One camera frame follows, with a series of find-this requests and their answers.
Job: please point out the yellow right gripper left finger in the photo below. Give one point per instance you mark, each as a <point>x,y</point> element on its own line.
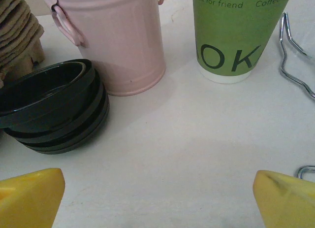
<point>27,203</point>

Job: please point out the stacked brown pulp cup carriers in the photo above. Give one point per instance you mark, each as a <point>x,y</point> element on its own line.
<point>14,28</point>

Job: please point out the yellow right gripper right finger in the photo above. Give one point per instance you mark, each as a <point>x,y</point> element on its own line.
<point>288,205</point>

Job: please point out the green paper coffee cup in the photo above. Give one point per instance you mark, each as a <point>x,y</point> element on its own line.
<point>229,36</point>

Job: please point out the pink metal bucket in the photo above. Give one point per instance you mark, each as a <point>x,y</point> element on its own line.
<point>110,41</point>

